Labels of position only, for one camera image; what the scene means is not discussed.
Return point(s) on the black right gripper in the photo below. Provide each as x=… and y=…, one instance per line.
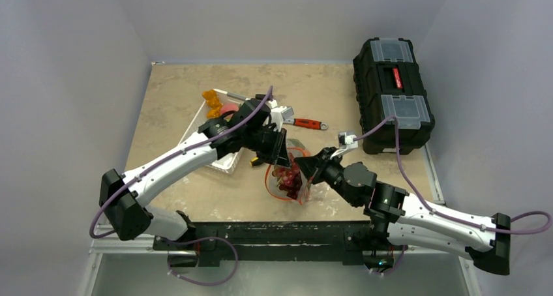
x=318, y=165

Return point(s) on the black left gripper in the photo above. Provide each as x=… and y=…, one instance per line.
x=269, y=158

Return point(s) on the purple toy grape bunch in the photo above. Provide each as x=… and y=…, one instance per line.
x=285, y=183

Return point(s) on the clear zip top bag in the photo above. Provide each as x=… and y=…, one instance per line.
x=309, y=193

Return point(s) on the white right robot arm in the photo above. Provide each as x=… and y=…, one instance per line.
x=402, y=218

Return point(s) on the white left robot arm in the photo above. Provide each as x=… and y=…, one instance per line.
x=125, y=198

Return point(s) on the yellow black screwdriver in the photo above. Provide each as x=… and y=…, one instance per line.
x=255, y=162

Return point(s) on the white plastic basket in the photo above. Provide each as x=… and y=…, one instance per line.
x=229, y=163

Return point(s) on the pink toy peach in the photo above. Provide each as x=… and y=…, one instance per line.
x=228, y=109

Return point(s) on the black toolbox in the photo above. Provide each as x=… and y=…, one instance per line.
x=388, y=84

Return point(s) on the red handled adjustable wrench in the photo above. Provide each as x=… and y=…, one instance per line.
x=306, y=123

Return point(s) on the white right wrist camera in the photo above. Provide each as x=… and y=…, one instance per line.
x=346, y=143

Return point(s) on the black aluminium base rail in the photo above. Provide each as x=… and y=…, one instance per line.
x=346, y=242

